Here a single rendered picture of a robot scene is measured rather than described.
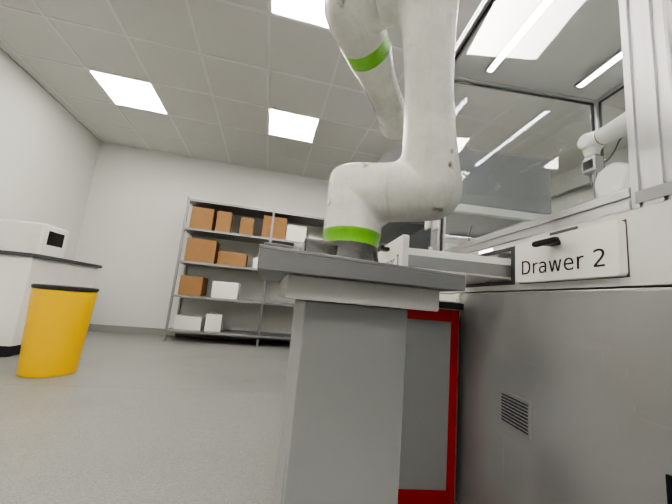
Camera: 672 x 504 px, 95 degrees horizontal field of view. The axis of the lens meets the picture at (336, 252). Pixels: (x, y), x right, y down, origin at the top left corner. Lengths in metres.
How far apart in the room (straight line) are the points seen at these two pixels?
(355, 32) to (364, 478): 0.88
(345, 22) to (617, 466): 1.02
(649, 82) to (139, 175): 5.60
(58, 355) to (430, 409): 2.64
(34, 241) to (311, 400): 3.79
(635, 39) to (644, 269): 0.46
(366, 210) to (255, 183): 4.82
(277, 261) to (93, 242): 5.30
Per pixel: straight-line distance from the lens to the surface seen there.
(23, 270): 3.85
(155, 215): 5.51
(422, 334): 1.18
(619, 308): 0.81
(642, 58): 0.92
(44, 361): 3.12
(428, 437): 1.26
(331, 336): 0.57
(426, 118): 0.67
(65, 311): 3.06
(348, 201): 0.65
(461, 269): 0.97
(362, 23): 0.82
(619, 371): 0.82
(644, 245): 0.79
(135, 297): 5.43
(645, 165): 0.83
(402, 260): 0.88
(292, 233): 4.74
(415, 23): 0.75
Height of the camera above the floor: 0.72
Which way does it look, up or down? 9 degrees up
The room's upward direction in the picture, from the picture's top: 5 degrees clockwise
